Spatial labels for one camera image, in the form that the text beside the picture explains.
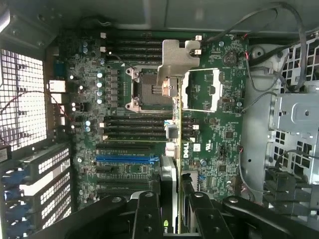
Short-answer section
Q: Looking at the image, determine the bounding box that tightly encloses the coin cell battery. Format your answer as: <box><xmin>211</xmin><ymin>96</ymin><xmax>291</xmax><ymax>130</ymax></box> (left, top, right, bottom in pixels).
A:
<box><xmin>223</xmin><ymin>50</ymin><xmax>237</xmax><ymax>64</ymax></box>

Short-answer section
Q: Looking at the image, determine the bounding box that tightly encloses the open grey PC case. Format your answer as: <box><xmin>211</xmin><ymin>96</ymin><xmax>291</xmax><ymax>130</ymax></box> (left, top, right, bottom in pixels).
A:
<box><xmin>0</xmin><ymin>0</ymin><xmax>319</xmax><ymax>239</ymax></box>

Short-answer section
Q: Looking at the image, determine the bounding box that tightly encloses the green motherboard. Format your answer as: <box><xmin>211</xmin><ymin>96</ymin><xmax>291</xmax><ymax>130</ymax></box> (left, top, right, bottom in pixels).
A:
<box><xmin>47</xmin><ymin>29</ymin><xmax>250</xmax><ymax>207</ymax></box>

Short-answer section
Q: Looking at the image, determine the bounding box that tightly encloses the metal disk bay cage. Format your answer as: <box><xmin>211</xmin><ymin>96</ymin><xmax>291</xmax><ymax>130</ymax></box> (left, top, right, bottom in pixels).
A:
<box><xmin>264</xmin><ymin>37</ymin><xmax>319</xmax><ymax>217</ymax></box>

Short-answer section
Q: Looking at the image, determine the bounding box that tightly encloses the black wire in case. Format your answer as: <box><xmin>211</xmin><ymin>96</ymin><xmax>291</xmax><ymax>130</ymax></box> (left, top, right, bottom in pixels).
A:
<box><xmin>201</xmin><ymin>2</ymin><xmax>309</xmax><ymax>93</ymax></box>

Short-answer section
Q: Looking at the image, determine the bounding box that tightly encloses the blue expansion slot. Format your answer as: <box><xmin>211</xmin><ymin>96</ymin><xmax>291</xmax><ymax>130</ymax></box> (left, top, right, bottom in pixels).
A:
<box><xmin>96</xmin><ymin>155</ymin><xmax>159</xmax><ymax>165</ymax></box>

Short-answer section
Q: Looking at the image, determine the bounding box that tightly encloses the CPU socket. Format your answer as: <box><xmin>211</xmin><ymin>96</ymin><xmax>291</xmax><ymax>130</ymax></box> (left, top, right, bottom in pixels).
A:
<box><xmin>126</xmin><ymin>66</ymin><xmax>175</xmax><ymax>112</ymax></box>

